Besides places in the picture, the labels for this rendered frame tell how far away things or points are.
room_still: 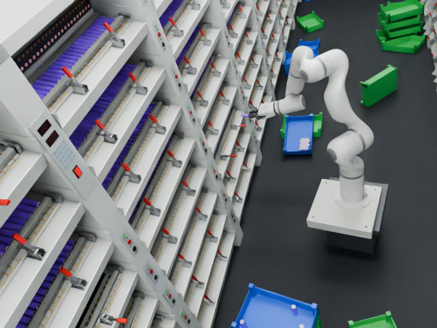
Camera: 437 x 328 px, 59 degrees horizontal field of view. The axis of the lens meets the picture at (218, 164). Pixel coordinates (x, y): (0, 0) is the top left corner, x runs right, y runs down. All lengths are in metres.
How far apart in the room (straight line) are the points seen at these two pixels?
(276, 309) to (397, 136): 1.67
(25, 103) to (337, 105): 1.28
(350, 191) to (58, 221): 1.42
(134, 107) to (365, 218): 1.26
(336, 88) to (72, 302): 1.34
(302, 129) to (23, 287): 2.34
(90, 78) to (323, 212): 1.36
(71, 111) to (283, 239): 1.63
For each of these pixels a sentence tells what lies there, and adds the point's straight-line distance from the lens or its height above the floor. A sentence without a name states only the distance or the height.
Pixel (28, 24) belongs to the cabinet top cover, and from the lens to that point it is 1.09.
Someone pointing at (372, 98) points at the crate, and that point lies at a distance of 3.24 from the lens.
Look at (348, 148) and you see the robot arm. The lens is 1.84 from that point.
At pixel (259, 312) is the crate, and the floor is 0.40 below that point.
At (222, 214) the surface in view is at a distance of 2.21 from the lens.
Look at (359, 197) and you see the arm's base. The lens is 2.10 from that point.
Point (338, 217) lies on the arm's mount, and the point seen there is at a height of 0.33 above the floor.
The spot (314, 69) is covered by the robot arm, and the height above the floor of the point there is 1.07.
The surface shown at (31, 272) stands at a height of 1.30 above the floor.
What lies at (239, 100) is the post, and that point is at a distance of 2.51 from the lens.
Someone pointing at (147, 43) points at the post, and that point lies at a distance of 1.59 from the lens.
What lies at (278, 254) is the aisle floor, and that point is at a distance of 2.38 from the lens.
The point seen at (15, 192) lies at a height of 1.48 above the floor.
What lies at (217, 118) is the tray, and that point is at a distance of 2.20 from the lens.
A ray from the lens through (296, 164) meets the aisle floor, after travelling 2.83.
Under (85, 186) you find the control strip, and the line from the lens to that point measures 1.17.
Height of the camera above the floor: 1.99
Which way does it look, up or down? 41 degrees down
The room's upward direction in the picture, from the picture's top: 21 degrees counter-clockwise
